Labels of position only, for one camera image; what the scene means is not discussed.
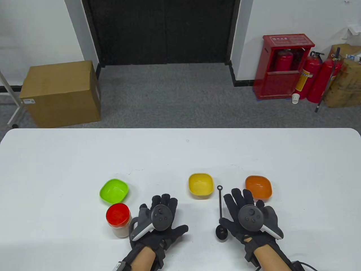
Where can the person's left hand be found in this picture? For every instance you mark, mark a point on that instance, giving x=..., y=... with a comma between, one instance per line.
x=169, y=237

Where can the person's right hand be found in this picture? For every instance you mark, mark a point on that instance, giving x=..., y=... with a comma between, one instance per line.
x=231, y=206

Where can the orange plastic dish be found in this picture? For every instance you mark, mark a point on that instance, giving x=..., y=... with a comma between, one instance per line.
x=259, y=187

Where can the yellow plastic dish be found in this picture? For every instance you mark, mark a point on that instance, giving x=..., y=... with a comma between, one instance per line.
x=200, y=185

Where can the clear glass jar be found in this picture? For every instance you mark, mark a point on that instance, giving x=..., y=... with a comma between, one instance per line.
x=121, y=232

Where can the red jar lid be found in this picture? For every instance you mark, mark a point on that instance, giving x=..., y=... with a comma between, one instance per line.
x=118, y=214

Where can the green plastic dish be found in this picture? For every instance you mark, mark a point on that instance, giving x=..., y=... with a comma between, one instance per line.
x=113, y=191

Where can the person's right forearm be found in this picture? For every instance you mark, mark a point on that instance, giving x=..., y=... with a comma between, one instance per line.
x=270, y=258

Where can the grey forearm sensor box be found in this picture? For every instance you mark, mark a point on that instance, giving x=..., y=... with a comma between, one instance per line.
x=121, y=266

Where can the black forearm sensor box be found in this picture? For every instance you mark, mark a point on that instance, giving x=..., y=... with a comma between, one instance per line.
x=296, y=266

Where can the person's left forearm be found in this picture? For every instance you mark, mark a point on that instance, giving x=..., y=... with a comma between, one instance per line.
x=142, y=259

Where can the grey handheld controller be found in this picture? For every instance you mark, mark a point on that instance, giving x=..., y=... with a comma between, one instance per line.
x=250, y=218
x=162, y=217

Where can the white paper cup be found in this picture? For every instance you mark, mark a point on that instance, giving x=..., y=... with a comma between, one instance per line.
x=295, y=98

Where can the red fire extinguisher cabinet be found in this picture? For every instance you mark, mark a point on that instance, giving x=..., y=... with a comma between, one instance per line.
x=277, y=83

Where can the yellow label red fire extinguisher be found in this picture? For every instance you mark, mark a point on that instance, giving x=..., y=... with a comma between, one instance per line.
x=308, y=73

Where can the worn printed cardboard box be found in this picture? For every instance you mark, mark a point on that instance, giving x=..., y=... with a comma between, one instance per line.
x=344, y=84

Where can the large brown cardboard box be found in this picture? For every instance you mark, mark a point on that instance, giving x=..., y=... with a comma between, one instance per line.
x=59, y=93

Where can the black double door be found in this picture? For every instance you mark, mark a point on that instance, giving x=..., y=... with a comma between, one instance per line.
x=160, y=31

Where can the white blue packet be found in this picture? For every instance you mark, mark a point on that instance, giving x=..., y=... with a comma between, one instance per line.
x=352, y=56

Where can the plain small cardboard box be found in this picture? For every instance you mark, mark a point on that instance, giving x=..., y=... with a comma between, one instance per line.
x=342, y=48

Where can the white crumpled plastic sheet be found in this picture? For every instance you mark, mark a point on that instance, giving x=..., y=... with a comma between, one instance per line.
x=352, y=31

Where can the white metal stand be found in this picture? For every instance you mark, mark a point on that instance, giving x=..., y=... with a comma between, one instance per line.
x=8, y=94

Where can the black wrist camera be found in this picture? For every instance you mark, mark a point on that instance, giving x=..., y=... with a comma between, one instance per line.
x=251, y=254
x=161, y=254

